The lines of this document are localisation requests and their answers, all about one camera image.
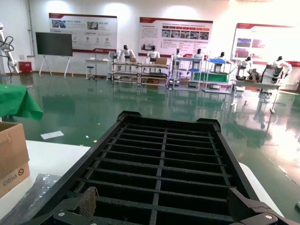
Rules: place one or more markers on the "red box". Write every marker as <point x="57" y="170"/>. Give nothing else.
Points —
<point x="25" y="67"/>

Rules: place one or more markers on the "crumpled silver antistatic bag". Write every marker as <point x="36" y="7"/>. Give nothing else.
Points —
<point x="44" y="185"/>

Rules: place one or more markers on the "black round stool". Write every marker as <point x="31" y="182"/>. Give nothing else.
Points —
<point x="90" y="67"/>

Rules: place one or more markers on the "green tablecloth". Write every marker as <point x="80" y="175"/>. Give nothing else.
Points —
<point x="16" y="100"/>

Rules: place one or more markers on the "wall poster with purple photos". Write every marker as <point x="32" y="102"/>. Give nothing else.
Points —
<point x="257" y="39"/>

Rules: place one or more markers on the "white shelf rack blue bins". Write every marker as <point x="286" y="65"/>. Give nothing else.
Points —
<point x="187" y="59"/>
<point x="218" y="61"/>

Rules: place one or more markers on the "white frame workbench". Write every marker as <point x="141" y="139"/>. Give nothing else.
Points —
<point x="126" y="63"/>
<point x="154" y="65"/>

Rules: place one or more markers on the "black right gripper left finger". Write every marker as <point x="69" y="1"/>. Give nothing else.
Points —
<point x="86" y="204"/>

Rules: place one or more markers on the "white paper sheet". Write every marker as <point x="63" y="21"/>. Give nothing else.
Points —
<point x="52" y="135"/>

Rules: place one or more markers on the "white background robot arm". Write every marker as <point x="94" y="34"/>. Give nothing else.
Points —
<point x="9" y="58"/>

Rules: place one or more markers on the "wall poster with orange row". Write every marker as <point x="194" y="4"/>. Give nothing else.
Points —
<point x="152" y="30"/>

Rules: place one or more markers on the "black slotted plastic container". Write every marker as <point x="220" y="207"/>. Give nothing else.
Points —
<point x="161" y="164"/>

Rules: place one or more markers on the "brown cardboard box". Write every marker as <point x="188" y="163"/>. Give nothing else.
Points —
<point x="11" y="150"/>

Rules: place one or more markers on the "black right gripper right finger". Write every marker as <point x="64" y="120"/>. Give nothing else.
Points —
<point x="248" y="211"/>

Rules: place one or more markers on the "white desk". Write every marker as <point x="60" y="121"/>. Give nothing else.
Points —
<point x="98" y="60"/>

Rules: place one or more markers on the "small cardboard box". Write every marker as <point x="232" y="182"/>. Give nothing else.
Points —
<point x="161" y="61"/>

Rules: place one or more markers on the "white black humanoid robot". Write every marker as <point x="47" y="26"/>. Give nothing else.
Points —
<point x="245" y="64"/>
<point x="125" y="52"/>
<point x="221" y="55"/>
<point x="277" y="68"/>
<point x="178" y="53"/>
<point x="153" y="54"/>
<point x="198" y="54"/>

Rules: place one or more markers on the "wall poster with grey photos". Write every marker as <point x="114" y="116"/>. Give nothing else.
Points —
<point x="93" y="30"/>

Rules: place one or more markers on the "white work table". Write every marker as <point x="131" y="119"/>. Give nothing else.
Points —
<point x="257" y="85"/>

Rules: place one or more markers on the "black display on stand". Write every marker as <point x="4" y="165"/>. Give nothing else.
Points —
<point x="54" y="44"/>

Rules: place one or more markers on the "grey wall pipe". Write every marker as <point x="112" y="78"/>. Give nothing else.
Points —
<point x="29" y="23"/>

